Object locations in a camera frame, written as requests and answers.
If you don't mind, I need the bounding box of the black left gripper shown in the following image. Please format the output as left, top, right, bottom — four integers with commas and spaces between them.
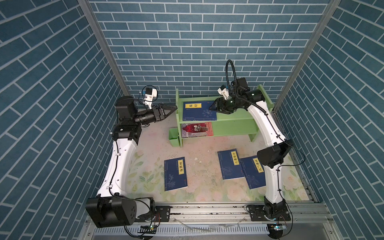
131, 106, 176, 128

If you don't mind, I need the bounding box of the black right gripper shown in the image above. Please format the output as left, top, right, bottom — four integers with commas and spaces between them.
208, 97, 240, 115

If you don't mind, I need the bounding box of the blue book yellow label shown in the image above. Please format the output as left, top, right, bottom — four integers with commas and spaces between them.
183, 101, 217, 121

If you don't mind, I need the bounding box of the red pink illustrated book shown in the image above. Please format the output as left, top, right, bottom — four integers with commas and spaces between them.
181, 122, 214, 139

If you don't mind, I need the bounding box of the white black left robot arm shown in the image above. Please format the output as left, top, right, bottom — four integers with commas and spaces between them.
86, 96, 177, 228

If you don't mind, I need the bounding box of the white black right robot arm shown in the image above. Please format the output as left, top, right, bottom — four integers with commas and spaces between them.
210, 85, 294, 220

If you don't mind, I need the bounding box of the green two-tier shelf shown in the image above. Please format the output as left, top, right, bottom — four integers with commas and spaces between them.
176, 89, 260, 147

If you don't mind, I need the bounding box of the blue book left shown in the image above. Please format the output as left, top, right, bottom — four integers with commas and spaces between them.
164, 157, 188, 191

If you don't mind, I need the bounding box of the blue book centre right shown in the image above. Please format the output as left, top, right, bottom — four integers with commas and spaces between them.
218, 149, 244, 180

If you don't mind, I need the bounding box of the blue book far right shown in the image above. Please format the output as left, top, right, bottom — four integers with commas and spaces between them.
240, 156, 266, 190

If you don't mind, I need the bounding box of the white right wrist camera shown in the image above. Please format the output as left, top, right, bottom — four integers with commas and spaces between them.
218, 85, 230, 100

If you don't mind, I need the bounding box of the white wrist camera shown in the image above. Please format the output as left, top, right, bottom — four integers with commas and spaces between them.
218, 85, 230, 100
144, 86, 158, 110

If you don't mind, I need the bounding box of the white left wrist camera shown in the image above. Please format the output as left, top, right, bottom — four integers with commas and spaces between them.
144, 86, 158, 110

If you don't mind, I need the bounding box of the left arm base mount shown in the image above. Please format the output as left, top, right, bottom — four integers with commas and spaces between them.
135, 206, 171, 223

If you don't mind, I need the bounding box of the aluminium corner frame post right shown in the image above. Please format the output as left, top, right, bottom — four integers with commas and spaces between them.
273, 0, 341, 113

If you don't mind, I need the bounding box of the aluminium corner frame post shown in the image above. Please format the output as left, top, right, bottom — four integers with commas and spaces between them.
273, 0, 341, 113
78, 0, 130, 96

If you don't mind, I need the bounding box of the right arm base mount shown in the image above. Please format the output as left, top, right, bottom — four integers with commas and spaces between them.
246, 205, 291, 222

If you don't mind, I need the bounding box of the aluminium corner frame post left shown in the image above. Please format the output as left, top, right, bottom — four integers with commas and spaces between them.
78, 0, 130, 96

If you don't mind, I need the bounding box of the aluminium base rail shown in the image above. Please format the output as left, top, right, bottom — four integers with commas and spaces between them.
80, 201, 340, 240

